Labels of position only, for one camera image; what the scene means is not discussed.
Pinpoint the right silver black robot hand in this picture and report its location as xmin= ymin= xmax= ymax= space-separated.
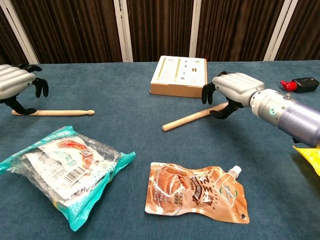
xmin=201 ymin=71 xmax=266 ymax=121

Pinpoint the blue felt table mat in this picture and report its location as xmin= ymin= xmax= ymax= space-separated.
xmin=0 ymin=59 xmax=320 ymax=240

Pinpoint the dark brown pleated curtain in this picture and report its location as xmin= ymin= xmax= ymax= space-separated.
xmin=0 ymin=0 xmax=320 ymax=65

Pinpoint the teal clear snack bag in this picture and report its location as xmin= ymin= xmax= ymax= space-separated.
xmin=0 ymin=125 xmax=137 ymax=232

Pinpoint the wooden drumstick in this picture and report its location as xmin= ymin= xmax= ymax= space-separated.
xmin=161 ymin=101 xmax=230 ymax=132
xmin=11 ymin=109 xmax=96 ymax=117

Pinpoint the orange spout pouch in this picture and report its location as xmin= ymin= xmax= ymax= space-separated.
xmin=144 ymin=161 xmax=250 ymax=224

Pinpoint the black red small device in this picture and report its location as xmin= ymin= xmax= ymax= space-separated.
xmin=279 ymin=77 xmax=320 ymax=94

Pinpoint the white frame post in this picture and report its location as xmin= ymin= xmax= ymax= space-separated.
xmin=188 ymin=0 xmax=204 ymax=59
xmin=0 ymin=3 xmax=40 ymax=65
xmin=263 ymin=0 xmax=293 ymax=62
xmin=113 ymin=0 xmax=134 ymax=63

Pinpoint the flat white cardboard box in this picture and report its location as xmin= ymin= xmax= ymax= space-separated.
xmin=149 ymin=55 xmax=208 ymax=99

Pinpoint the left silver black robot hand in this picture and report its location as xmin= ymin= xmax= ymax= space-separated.
xmin=0 ymin=63 xmax=50 ymax=116

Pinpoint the yellow snack bag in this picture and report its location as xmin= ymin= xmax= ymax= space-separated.
xmin=292 ymin=144 xmax=320 ymax=177

